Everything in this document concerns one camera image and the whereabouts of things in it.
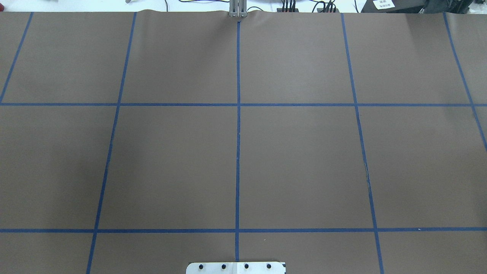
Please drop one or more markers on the aluminium frame post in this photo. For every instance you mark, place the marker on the aluminium frame post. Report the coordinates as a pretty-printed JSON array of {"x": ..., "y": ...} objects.
[{"x": 238, "y": 8}]

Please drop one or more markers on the black box with label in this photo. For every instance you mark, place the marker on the black box with label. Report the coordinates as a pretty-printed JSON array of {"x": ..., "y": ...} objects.
[{"x": 416, "y": 6}]

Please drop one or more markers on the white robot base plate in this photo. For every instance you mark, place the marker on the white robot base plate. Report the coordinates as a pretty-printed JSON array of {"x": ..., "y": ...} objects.
[{"x": 236, "y": 268}]

